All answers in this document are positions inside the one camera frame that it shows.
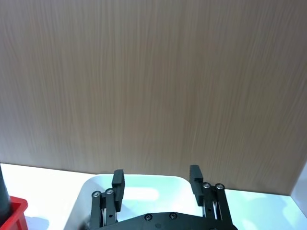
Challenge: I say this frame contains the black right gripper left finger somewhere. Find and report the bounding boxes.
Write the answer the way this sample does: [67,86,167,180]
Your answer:
[90,169,125,229]

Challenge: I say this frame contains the wood grain back panel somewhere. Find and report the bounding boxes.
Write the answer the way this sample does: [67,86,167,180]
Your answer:
[0,0,307,196]

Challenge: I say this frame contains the white plastic tray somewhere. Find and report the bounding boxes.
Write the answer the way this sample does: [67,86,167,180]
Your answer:
[63,174,206,230]

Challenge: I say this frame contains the red plastic bin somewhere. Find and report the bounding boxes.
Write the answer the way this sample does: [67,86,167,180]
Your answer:
[0,195,29,230]

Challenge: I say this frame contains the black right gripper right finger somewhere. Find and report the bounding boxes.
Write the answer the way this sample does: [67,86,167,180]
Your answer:
[189,164,233,225]

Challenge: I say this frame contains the dark grey cylinder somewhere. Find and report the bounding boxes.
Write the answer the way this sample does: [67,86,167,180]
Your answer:
[0,164,11,217]

